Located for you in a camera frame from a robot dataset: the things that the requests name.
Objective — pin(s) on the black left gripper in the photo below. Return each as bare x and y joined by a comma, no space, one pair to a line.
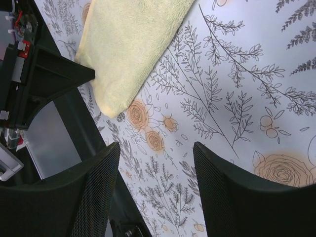
31,77

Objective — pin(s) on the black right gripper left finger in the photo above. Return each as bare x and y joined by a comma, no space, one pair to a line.
73,203

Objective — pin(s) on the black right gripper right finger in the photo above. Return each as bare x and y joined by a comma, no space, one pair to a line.
237,203

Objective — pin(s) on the floral patterned table mat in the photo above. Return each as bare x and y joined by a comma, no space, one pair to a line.
239,77

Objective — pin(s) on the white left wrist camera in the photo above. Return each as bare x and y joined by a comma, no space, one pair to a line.
10,164

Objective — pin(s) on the green yellow cloth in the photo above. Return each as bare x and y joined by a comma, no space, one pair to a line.
122,40

